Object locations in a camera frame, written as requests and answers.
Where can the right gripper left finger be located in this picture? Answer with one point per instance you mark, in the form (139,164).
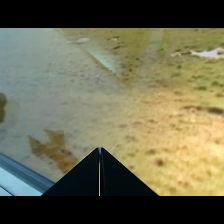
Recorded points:
(83,180)

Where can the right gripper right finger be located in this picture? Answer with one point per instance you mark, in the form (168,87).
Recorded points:
(120,180)

